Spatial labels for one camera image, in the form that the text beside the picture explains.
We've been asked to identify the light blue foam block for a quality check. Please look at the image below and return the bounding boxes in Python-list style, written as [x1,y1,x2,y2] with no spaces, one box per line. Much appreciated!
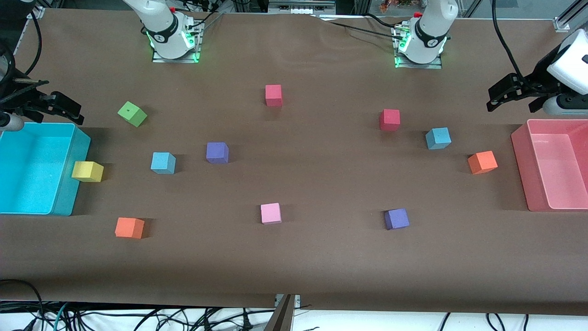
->
[151,152,176,175]
[425,127,452,150]

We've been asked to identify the cyan plastic bin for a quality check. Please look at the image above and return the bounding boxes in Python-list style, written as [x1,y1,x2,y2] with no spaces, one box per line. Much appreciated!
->
[0,122,91,217]

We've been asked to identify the green foam block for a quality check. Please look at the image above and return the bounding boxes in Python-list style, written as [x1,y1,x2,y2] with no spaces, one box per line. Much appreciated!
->
[117,101,148,128]

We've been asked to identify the yellow foam block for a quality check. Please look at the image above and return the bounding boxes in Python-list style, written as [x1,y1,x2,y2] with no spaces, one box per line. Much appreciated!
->
[71,161,104,183]

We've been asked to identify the pink plastic bin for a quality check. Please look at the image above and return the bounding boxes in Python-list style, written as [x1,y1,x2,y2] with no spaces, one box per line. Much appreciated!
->
[511,119,588,212]

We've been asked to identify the orange foam block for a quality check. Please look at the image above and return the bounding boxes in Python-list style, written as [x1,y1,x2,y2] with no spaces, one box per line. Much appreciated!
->
[467,150,498,175]
[115,217,145,240]

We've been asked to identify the red foam block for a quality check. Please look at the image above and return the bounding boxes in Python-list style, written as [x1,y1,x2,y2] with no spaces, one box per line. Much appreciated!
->
[265,85,283,107]
[379,109,401,132]

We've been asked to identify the purple foam block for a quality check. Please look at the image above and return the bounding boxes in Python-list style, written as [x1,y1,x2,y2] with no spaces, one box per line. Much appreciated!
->
[206,142,229,165]
[384,208,410,231]

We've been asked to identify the grey device box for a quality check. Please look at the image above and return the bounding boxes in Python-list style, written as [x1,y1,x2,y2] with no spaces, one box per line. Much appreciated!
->
[269,0,336,14]

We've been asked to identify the pink foam block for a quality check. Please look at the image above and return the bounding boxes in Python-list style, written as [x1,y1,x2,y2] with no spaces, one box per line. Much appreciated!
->
[260,203,282,225]

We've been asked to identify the brown table cover sheet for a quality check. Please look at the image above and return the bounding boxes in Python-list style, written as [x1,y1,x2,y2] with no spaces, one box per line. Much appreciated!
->
[0,8,588,316]

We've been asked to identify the aluminium frame profile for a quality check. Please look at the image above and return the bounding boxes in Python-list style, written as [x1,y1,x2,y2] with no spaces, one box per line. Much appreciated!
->
[554,0,588,33]

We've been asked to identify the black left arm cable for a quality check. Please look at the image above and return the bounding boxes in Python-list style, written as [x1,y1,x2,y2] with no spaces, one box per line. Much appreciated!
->
[492,0,524,81]

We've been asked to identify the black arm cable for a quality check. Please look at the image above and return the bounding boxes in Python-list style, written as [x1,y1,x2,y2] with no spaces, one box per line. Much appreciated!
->
[23,9,44,76]
[492,0,524,81]

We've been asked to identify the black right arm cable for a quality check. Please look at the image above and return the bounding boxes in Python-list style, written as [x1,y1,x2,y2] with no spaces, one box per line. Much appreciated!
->
[23,9,44,76]

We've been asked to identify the black cable on table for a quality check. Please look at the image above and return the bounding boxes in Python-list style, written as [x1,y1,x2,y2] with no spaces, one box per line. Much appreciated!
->
[322,19,398,37]
[365,13,402,28]

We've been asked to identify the black floor cable loop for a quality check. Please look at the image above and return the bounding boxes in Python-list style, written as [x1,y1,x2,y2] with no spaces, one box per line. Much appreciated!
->
[0,279,45,331]

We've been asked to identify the teal floor cable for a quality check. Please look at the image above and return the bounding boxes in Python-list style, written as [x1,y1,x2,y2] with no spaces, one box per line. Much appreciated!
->
[52,302,70,331]

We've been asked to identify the small metal bracket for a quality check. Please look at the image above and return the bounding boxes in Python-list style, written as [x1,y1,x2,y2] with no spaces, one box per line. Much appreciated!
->
[275,294,301,309]

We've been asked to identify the dark brown post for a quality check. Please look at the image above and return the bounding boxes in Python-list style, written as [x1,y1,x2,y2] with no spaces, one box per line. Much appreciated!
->
[264,294,294,331]

